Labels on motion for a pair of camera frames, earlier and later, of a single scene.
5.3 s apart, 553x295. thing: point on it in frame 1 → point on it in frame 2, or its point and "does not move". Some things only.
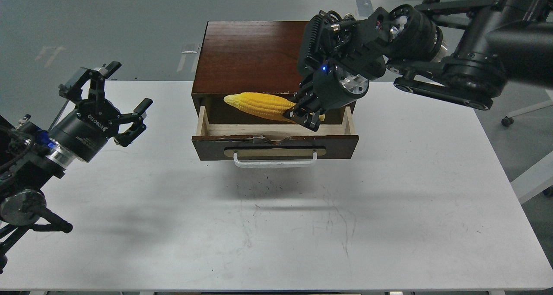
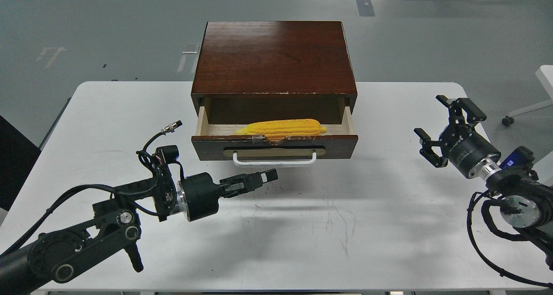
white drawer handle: x=274 y=164 does not move
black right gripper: x=329 y=88 → x=465 y=147
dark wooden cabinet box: x=242 y=56 does not move
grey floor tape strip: x=363 y=0 does not move
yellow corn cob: x=264 y=106 → x=280 y=130
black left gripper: x=82 y=132 → x=201 y=196
